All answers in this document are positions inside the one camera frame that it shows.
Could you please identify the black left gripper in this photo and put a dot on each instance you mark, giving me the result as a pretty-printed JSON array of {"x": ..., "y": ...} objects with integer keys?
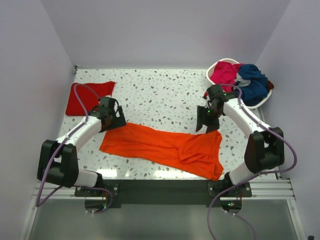
[{"x": 119, "y": 121}]

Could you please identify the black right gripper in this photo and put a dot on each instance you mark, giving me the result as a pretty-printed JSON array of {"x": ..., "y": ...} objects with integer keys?
[{"x": 201, "y": 120}]

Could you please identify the orange t shirt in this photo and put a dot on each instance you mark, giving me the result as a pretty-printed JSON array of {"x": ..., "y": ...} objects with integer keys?
[{"x": 197, "y": 154}]

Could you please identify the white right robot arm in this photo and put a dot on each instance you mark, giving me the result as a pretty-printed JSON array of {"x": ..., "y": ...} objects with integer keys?
[{"x": 264, "y": 149}]

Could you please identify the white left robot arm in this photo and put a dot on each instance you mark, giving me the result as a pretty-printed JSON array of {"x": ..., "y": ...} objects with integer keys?
[{"x": 58, "y": 161}]

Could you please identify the folded red t shirt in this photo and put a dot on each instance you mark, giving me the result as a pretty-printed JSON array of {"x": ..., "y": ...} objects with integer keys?
[{"x": 89, "y": 93}]

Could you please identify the magenta t shirt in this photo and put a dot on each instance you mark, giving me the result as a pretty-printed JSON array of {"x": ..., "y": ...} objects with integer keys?
[{"x": 225, "y": 73}]

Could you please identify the navy blue t shirt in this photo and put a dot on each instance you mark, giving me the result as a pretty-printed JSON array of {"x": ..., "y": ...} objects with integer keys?
[{"x": 252, "y": 83}]

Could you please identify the white plastic laundry basket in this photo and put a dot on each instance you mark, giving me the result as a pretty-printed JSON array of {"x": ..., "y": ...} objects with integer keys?
[{"x": 228, "y": 87}]

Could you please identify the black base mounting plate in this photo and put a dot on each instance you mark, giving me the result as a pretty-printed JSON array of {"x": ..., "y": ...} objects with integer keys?
[{"x": 116, "y": 193}]

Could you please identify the aluminium left rail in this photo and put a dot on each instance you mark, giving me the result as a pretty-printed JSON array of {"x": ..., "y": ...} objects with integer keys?
[{"x": 62, "y": 193}]

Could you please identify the aluminium rail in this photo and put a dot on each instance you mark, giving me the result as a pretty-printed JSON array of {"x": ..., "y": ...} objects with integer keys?
[
  {"x": 272, "y": 189},
  {"x": 62, "y": 193}
]

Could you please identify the aluminium right rail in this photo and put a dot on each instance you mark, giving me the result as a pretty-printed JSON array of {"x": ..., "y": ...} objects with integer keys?
[{"x": 272, "y": 189}]

